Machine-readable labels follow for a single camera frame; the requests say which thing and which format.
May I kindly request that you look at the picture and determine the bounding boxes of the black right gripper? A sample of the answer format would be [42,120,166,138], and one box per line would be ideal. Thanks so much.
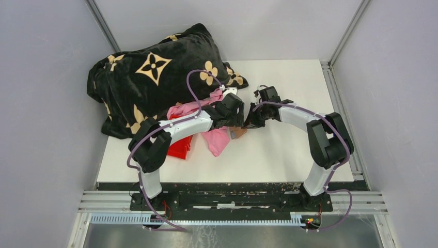
[242,102,269,129]

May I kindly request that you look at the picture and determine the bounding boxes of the tan leather card holder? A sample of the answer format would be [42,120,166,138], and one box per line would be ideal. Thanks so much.
[229,127,247,140]

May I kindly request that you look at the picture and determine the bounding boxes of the red plastic bin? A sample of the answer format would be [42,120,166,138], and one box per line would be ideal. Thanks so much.
[167,135,193,160]

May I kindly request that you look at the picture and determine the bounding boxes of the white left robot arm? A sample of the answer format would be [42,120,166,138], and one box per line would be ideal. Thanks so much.
[127,93,244,210]

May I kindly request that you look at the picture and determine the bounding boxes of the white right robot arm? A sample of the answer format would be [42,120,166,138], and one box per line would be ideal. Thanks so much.
[243,85,354,211]

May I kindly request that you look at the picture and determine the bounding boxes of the pink cloth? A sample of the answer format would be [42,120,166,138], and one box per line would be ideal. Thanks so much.
[166,89,230,157]

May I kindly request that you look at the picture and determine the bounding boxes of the black floral blanket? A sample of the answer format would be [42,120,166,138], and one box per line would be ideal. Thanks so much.
[87,23,248,139]

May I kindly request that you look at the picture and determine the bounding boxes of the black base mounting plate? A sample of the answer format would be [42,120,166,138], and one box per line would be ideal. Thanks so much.
[129,182,333,222]

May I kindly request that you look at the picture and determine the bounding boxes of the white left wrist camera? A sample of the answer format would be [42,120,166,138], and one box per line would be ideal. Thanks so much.
[223,87,238,97]

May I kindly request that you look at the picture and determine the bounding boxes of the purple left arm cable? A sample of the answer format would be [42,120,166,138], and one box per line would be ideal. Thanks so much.
[127,69,227,233]

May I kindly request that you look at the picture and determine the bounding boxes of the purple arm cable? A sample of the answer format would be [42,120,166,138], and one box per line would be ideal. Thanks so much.
[253,84,354,233]
[127,69,227,233]

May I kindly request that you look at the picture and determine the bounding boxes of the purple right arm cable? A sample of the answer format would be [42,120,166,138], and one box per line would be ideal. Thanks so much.
[253,84,354,233]

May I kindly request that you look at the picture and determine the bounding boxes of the blue slotted cable duct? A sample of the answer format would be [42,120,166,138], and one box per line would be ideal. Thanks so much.
[89,213,322,227]

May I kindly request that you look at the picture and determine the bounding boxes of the aluminium frame rails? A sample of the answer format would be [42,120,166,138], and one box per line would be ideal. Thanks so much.
[79,191,388,215]

